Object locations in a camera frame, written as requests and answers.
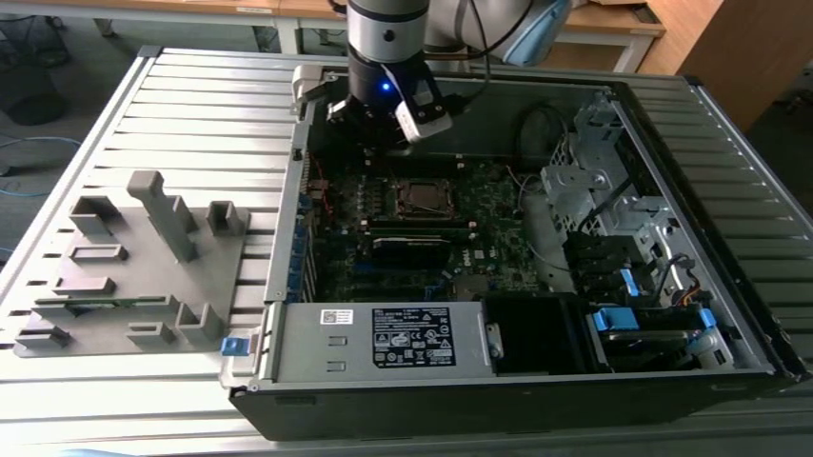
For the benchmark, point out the black graphics card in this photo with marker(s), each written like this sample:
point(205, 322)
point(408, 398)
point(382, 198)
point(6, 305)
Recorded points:
point(410, 257)

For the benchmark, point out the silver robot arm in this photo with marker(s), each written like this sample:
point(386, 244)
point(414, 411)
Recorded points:
point(388, 28)

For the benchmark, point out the blue disk carrier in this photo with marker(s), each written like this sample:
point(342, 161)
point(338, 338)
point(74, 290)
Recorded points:
point(613, 318)

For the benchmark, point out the black mesh waste bin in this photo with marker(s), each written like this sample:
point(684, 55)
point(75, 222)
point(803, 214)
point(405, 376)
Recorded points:
point(35, 100)

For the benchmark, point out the blue case latch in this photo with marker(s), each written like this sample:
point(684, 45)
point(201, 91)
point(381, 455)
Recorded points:
point(234, 346)

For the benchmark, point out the silver square CPU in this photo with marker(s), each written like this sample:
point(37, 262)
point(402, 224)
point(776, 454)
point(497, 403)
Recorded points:
point(426, 195)

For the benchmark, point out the silver metal drive cage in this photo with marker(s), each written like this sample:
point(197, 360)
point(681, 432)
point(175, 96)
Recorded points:
point(565, 183)

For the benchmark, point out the wooden cabinet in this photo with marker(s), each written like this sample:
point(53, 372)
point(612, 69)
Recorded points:
point(749, 57)

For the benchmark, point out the grey power supply unit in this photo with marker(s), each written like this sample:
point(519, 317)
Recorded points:
point(305, 343)

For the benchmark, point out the wooden desk white frame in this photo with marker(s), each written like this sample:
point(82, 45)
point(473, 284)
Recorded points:
point(611, 24)
point(159, 4)

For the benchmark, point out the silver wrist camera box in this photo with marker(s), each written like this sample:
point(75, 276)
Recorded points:
point(422, 128)

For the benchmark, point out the blue plastic clip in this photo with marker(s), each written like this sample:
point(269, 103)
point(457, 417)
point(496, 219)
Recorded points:
point(628, 283)

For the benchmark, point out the grey parts rack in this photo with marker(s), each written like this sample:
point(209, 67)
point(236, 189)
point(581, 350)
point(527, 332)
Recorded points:
point(191, 281)

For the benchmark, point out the green RAM stick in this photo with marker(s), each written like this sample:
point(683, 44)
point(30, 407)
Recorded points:
point(137, 301)

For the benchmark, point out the silver chipset heatsink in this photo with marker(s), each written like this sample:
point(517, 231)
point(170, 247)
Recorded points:
point(473, 285)

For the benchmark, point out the green motherboard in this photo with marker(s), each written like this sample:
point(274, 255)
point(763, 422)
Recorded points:
point(503, 238)

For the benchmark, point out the black PC case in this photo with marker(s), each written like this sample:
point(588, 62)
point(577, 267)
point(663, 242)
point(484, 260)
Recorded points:
point(445, 414)

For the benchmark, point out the grey case release latch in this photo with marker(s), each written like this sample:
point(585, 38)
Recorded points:
point(305, 81)

